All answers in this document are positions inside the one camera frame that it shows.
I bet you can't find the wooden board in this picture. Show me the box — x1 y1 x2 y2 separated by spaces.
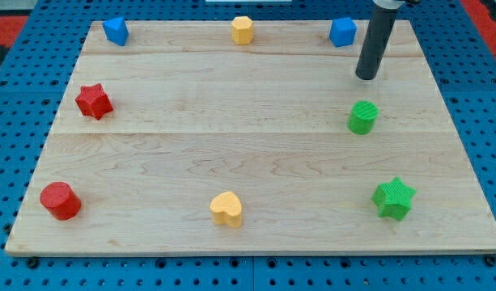
6 20 496 257

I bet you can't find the blue triangular prism block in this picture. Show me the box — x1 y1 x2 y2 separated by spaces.
102 16 129 46

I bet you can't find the blue cube block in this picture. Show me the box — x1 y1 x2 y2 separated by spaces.
329 17 357 47

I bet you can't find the red cylinder block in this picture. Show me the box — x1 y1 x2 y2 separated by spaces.
40 182 82 221

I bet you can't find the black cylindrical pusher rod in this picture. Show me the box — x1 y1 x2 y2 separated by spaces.
355 4 398 80

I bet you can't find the green star block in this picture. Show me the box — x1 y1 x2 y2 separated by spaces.
371 177 417 221

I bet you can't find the yellow hexagon block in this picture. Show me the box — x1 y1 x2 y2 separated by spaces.
231 16 254 45

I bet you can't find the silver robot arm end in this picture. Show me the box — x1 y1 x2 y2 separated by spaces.
372 0 421 10

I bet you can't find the red star block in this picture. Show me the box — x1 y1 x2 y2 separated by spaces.
75 83 113 120

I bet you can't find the yellow heart block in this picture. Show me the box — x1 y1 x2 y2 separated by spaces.
210 192 243 228

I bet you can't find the green cylinder block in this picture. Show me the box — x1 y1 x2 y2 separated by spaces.
347 100 379 135

